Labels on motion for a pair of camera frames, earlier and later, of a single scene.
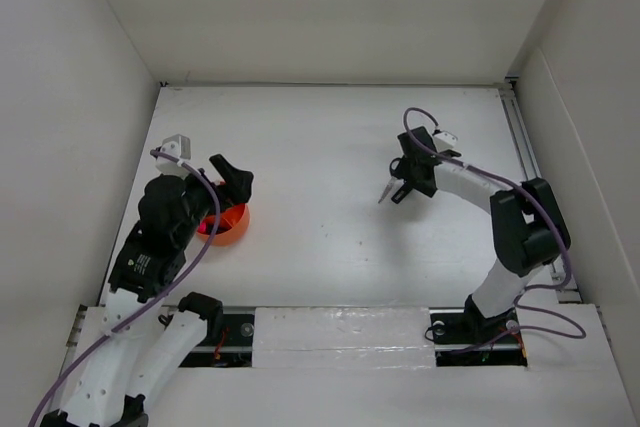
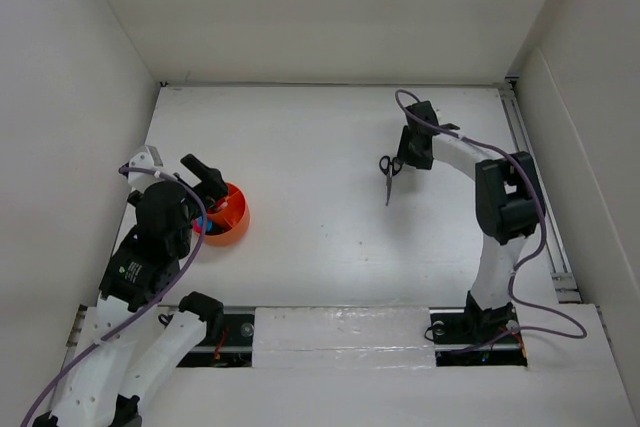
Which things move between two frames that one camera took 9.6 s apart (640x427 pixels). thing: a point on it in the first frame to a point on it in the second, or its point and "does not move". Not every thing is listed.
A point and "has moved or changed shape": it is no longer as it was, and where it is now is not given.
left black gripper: x=237 y=186 does not move
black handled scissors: x=396 y=167 has moved or changed shape
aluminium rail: x=567 y=290 does not move
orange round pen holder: x=232 y=225 does not move
